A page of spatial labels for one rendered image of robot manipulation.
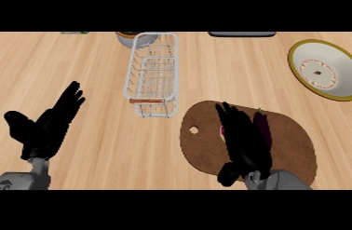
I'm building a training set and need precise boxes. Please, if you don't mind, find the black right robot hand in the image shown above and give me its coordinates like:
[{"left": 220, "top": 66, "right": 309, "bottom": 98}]
[{"left": 215, "top": 101, "right": 275, "bottom": 188}]

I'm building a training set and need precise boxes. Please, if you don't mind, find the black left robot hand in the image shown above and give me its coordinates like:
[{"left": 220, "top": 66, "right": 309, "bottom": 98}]
[{"left": 3, "top": 80, "right": 87, "bottom": 162}]

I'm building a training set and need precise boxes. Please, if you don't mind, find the brown wooden cutting board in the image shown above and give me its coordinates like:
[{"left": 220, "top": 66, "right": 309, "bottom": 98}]
[{"left": 179, "top": 100, "right": 320, "bottom": 188}]

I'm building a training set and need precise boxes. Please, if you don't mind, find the dark purple eggplant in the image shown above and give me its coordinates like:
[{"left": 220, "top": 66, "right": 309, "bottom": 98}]
[{"left": 253, "top": 107, "right": 275, "bottom": 149}]

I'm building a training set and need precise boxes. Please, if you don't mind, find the white bowl with yellow rim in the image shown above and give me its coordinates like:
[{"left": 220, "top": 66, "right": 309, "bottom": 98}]
[{"left": 287, "top": 38, "right": 352, "bottom": 101}]

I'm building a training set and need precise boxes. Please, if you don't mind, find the white wire tiered basket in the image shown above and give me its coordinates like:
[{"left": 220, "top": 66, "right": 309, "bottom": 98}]
[{"left": 123, "top": 32, "right": 181, "bottom": 119}]

